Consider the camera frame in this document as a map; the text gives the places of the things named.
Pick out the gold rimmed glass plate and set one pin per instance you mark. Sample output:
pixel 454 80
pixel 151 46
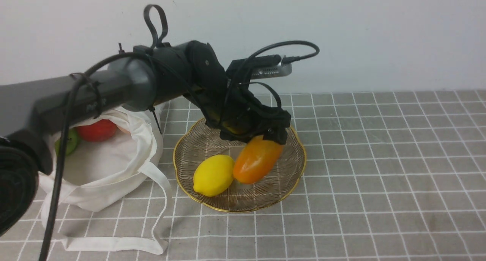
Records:
pixel 202 142

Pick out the green fruit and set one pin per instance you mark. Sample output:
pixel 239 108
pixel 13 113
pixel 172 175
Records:
pixel 72 142

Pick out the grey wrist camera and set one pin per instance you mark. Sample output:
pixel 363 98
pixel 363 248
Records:
pixel 262 67

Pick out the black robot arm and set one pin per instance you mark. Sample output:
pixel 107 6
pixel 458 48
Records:
pixel 137 81

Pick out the red apple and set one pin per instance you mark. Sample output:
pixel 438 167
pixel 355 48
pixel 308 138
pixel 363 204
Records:
pixel 97 132

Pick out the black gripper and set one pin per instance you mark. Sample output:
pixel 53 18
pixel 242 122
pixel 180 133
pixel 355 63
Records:
pixel 243 117

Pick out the yellow lemon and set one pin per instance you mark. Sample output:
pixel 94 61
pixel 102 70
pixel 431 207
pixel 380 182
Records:
pixel 214 175

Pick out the orange mango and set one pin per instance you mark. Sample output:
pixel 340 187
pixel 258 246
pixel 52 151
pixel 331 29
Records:
pixel 256 160

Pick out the white cloth tote bag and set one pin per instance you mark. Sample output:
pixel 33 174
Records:
pixel 97 174

